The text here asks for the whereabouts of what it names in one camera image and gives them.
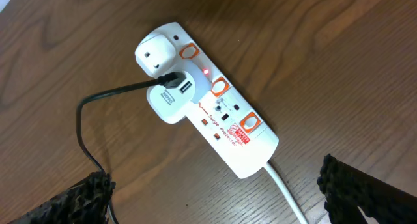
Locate white power strip cord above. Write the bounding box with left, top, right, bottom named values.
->
left=263, top=161, right=309, bottom=224

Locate white USB charger plug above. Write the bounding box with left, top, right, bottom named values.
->
left=147, top=70, right=211, bottom=124

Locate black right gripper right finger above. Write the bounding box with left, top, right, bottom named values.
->
left=317, top=154, right=416, bottom=224

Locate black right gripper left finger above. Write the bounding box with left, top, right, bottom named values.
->
left=8, top=172, right=116, bottom=224

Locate black USB charging cable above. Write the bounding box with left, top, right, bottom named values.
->
left=75, top=71, right=187, bottom=224

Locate white travel adapter plug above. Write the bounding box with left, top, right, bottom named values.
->
left=134, top=33, right=176, bottom=78

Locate white power strip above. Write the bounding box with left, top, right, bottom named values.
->
left=146, top=22, right=279, bottom=178

